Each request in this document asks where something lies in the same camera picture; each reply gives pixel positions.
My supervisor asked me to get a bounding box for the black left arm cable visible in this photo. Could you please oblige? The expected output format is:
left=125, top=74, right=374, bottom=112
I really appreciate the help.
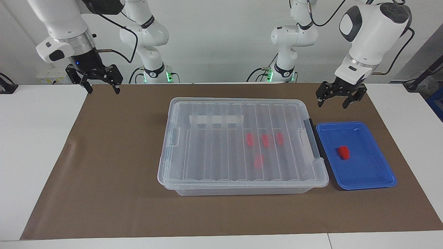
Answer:
left=306, top=0, right=416, bottom=76

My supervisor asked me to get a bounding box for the blue plastic tray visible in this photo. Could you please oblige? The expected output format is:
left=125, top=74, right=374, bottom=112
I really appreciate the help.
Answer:
left=316, top=121, right=397, bottom=191

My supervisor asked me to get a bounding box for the black base cable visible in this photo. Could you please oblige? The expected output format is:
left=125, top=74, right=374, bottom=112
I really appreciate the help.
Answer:
left=129, top=67, right=146, bottom=84
left=246, top=52, right=279, bottom=83

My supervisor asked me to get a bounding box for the black clamp mount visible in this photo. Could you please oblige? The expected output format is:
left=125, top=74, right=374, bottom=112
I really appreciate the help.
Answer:
left=0, top=73, right=18, bottom=94

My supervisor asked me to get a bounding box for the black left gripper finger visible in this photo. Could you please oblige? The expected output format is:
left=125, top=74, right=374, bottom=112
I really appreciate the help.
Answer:
left=316, top=82, right=338, bottom=108
left=343, top=86, right=367, bottom=109

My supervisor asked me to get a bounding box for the clear ribbed plastic lid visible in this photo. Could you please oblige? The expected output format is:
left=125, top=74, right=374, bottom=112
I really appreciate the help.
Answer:
left=157, top=98, right=329, bottom=190

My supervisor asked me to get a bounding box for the black stand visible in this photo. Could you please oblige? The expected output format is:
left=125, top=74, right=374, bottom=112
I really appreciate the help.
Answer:
left=403, top=55, right=443, bottom=91

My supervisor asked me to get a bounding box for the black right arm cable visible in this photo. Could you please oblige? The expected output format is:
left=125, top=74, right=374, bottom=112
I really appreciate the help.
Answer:
left=93, top=7, right=139, bottom=64

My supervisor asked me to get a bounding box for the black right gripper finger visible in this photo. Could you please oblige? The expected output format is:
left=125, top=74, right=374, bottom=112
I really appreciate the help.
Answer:
left=66, top=64, right=93, bottom=94
left=99, top=65, right=124, bottom=94

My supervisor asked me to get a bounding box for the blue bin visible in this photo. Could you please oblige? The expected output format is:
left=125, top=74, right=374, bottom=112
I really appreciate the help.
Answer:
left=426, top=86, right=443, bottom=121

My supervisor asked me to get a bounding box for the clear plastic storage box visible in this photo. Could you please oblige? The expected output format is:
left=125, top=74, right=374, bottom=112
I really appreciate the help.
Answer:
left=157, top=98, right=329, bottom=196

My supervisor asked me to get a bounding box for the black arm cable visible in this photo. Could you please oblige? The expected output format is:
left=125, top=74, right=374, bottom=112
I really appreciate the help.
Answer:
left=306, top=0, right=416, bottom=76
left=93, top=7, right=139, bottom=64

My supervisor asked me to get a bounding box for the white power strip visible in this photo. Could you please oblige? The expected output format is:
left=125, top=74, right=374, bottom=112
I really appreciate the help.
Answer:
left=36, top=67, right=75, bottom=84

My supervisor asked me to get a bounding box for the brown table mat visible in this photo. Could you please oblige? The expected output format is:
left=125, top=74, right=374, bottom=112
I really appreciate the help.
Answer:
left=20, top=82, right=443, bottom=240

